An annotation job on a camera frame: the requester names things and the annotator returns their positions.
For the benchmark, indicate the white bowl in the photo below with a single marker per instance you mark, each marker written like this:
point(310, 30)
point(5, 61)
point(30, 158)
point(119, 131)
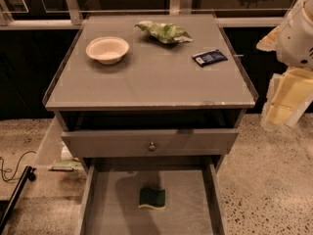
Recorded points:
point(107, 50)

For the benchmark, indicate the green and yellow sponge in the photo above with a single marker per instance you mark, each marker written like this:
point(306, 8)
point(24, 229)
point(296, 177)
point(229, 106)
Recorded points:
point(152, 198)

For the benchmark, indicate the clear plastic bin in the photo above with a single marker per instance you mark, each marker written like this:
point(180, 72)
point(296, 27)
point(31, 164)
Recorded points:
point(53, 154)

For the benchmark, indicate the dark blue snack packet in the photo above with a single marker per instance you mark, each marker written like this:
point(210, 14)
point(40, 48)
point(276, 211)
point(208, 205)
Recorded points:
point(209, 57)

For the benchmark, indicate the grey drawer cabinet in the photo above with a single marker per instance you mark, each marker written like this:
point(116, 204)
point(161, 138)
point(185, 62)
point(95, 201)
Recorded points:
point(153, 86)

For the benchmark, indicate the closed top drawer with knob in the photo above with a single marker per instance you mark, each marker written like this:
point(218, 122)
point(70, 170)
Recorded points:
point(149, 143)

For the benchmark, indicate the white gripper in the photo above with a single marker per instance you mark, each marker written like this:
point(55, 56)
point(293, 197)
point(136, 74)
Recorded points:
point(295, 39)

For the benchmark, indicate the crumpled green chip bag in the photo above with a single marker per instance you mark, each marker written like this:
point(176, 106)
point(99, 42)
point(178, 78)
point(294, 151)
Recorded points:
point(166, 33)

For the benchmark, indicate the black stand leg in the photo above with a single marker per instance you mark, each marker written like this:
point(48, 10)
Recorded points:
point(7, 206)

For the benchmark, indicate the open middle drawer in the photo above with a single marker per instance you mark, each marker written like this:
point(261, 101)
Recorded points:
point(111, 197)

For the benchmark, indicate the metal railing frame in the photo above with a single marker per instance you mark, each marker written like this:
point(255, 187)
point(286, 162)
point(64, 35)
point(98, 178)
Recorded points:
point(73, 13)

